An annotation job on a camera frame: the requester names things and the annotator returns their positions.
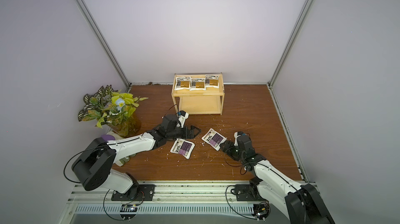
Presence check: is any purple coffee bag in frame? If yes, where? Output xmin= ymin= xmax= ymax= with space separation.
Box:
xmin=202 ymin=128 xmax=227 ymax=151
xmin=170 ymin=138 xmax=195 ymax=159

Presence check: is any light wooden two-tier shelf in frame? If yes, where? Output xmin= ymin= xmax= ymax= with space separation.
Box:
xmin=171 ymin=73 xmax=225 ymax=115

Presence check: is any yellow coffee bag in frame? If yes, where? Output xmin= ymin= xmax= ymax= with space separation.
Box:
xmin=205 ymin=74 xmax=220 ymax=88
xmin=174 ymin=77 xmax=191 ymax=91
xmin=190 ymin=78 xmax=206 ymax=91

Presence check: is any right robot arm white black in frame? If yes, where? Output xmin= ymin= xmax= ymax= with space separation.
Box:
xmin=220 ymin=131 xmax=334 ymax=224

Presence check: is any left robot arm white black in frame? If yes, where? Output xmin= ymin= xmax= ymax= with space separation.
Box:
xmin=71 ymin=111 xmax=201 ymax=199

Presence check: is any right controller board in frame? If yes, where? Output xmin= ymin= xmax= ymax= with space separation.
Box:
xmin=253 ymin=202 xmax=271 ymax=222

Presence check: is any controller board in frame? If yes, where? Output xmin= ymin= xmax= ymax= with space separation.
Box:
xmin=119 ymin=204 xmax=139 ymax=221
xmin=253 ymin=202 xmax=271 ymax=222

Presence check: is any purple makeup sponge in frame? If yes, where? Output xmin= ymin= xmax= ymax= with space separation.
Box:
xmin=101 ymin=134 xmax=116 ymax=142

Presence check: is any artificial green potted plant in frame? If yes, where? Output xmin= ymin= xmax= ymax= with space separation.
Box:
xmin=78 ymin=85 xmax=147 ymax=138

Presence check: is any left controller board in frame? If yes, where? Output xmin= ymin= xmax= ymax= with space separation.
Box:
xmin=119 ymin=204 xmax=139 ymax=221

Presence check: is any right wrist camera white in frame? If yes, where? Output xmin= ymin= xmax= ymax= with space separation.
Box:
xmin=234 ymin=131 xmax=246 ymax=146

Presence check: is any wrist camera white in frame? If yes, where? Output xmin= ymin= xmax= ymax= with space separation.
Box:
xmin=234 ymin=131 xmax=246 ymax=146
xmin=177 ymin=110 xmax=189 ymax=128

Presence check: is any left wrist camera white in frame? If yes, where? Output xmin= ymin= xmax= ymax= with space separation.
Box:
xmin=177 ymin=110 xmax=189 ymax=128

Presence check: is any right black base cable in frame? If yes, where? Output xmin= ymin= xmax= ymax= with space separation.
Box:
xmin=224 ymin=184 xmax=269 ymax=220

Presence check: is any black base cable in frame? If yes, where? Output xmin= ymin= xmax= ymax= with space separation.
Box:
xmin=100 ymin=189 xmax=146 ymax=224
xmin=224 ymin=184 xmax=269 ymax=220

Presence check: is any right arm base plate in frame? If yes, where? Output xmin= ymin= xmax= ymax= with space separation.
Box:
xmin=230 ymin=184 xmax=265 ymax=202

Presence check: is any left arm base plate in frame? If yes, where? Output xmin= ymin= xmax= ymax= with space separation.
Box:
xmin=111 ymin=184 xmax=156 ymax=202

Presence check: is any left black base cable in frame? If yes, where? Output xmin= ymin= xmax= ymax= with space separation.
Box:
xmin=100 ymin=189 xmax=146 ymax=224

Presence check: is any aluminium front rail frame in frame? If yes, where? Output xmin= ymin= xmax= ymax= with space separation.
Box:
xmin=56 ymin=180 xmax=335 ymax=224

